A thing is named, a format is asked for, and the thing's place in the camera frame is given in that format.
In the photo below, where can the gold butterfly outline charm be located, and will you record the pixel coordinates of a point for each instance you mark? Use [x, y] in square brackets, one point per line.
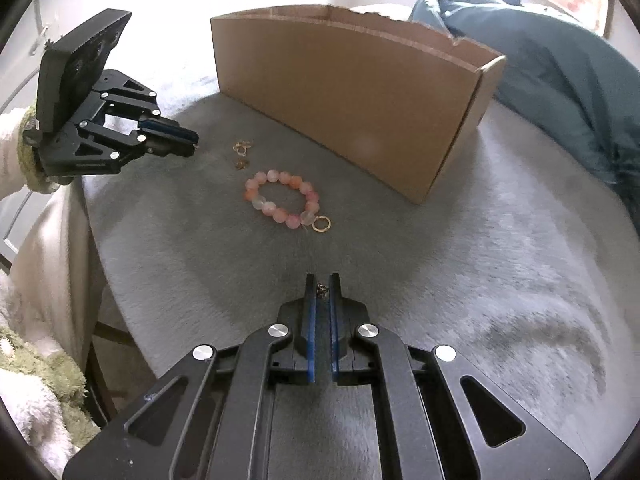
[241, 147]

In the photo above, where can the grey bed blanket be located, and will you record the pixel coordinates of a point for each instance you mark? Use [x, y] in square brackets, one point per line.
[518, 258]

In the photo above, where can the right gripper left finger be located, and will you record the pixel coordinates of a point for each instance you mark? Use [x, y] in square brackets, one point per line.
[210, 415]

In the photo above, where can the teal duvet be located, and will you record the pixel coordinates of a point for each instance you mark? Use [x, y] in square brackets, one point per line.
[559, 76]

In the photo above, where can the small gold butterfly charm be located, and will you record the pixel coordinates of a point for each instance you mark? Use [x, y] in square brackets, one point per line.
[241, 164]

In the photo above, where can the brown cardboard box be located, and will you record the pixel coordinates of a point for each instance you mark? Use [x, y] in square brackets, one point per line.
[392, 97]

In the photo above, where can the white fluffy sleeve right forearm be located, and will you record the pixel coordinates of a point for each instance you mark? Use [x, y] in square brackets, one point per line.
[42, 387]

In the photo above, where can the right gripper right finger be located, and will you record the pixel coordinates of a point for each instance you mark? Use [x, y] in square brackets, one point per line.
[437, 416]

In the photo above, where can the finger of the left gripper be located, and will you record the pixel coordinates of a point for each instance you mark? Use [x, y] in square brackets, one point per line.
[168, 127]
[164, 147]

